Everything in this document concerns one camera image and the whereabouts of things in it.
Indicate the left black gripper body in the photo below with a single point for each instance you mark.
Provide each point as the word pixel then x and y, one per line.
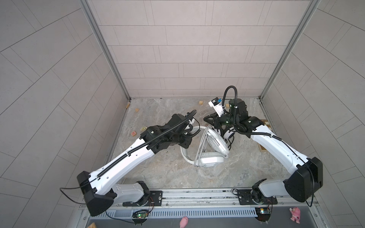
pixel 182 140

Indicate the left circuit board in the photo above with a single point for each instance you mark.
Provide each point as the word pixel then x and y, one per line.
pixel 141 214

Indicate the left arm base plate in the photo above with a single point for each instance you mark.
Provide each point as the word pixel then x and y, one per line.
pixel 153 199

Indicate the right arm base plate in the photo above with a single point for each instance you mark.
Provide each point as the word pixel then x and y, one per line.
pixel 252 197

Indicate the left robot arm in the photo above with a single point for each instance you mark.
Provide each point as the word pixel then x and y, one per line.
pixel 100 188

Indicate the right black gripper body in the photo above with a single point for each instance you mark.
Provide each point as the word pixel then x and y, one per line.
pixel 226 119

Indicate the black and white headphones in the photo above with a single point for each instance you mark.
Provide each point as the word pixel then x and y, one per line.
pixel 228 136

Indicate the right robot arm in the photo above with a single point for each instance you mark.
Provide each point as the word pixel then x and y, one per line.
pixel 306 174

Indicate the aluminium mounting rail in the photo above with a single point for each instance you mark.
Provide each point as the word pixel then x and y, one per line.
pixel 173 198

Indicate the pink plush toy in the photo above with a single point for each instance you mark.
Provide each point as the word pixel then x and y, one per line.
pixel 183 223
pixel 295 214

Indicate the right circuit board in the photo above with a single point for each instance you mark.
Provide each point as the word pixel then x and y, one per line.
pixel 263 214

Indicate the wooden piece bottom left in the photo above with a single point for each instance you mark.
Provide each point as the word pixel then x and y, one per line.
pixel 92 225

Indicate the pink plush toy right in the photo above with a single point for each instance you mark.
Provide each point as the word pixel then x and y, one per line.
pixel 295 214

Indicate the pink plush toy centre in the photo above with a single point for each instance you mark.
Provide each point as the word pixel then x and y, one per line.
pixel 183 223

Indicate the circuit board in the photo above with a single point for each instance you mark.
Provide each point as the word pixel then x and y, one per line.
pixel 263 214
pixel 141 214

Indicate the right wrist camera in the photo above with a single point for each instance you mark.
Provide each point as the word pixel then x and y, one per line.
pixel 216 104

